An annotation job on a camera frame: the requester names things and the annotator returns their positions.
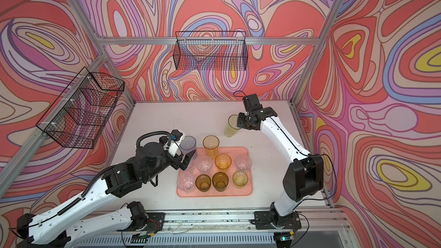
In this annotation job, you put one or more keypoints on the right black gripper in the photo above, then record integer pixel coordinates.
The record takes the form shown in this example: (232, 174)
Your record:
(240, 124)

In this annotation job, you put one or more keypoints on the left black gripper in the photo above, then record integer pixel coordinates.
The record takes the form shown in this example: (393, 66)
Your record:
(178, 163)

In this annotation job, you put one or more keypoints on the clear glass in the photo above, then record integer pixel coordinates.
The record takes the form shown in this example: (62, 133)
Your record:
(243, 162)
(191, 166)
(204, 164)
(186, 182)

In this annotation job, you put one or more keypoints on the blue tinted glass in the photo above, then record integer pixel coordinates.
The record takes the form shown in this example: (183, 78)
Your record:
(187, 145)

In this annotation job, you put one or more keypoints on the brown glass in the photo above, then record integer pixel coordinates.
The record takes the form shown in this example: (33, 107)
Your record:
(203, 182)

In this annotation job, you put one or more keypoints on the yellow green glass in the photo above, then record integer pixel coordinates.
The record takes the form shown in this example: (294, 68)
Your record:
(211, 145)

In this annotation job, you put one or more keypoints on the amber glass row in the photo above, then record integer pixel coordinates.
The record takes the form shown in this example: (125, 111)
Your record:
(223, 162)

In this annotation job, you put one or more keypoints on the olive glass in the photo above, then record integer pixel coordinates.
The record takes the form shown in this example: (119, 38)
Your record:
(220, 181)

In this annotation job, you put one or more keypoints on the pink plastic tray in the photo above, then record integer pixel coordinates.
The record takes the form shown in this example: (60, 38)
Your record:
(232, 189)

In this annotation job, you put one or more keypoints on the light green glass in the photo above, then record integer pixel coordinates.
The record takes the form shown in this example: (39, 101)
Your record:
(240, 179)

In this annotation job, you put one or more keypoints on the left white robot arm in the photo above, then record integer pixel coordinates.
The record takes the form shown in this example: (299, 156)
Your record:
(67, 224)

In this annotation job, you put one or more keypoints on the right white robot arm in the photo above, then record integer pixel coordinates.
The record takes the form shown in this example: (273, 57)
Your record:
(304, 175)

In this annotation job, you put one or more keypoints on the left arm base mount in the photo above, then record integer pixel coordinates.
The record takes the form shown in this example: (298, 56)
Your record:
(151, 222)

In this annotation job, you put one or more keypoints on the back black wire basket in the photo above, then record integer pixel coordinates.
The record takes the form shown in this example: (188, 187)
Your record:
(211, 51)

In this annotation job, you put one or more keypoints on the black wire basket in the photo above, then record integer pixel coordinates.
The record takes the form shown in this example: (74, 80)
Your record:
(211, 51)
(84, 114)

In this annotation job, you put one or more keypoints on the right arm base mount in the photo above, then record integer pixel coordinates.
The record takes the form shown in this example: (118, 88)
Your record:
(270, 220)

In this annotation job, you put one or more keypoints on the left black wire basket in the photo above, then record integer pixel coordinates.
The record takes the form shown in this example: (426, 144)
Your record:
(84, 114)

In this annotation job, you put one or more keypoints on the aluminium front rail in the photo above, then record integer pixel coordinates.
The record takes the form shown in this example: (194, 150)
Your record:
(308, 228)

